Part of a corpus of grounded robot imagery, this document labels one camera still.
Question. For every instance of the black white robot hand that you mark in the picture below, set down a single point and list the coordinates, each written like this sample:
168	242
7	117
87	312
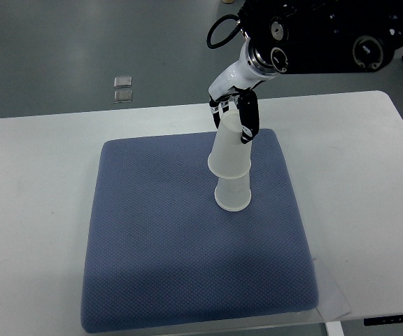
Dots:
236	83

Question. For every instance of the white paper cup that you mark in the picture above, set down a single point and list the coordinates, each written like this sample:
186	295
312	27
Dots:
229	157
233	194

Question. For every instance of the white paper cup on pad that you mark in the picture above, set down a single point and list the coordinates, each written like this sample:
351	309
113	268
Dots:
233	194

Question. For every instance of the upper metal floor plate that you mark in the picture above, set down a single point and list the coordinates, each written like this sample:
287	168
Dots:
122	81

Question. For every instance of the metal floor plate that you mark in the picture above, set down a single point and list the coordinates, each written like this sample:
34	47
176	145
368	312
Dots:
122	81
123	96

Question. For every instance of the lower metal floor plate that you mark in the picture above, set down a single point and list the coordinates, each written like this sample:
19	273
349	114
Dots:
123	96

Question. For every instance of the blue quilted cushion pad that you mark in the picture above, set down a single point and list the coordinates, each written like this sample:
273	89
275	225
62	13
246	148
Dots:
161	252

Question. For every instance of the white paper sheet under pad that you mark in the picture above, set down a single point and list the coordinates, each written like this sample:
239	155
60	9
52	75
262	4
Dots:
332	303

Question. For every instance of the black table control panel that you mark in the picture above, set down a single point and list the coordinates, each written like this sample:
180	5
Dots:
383	320

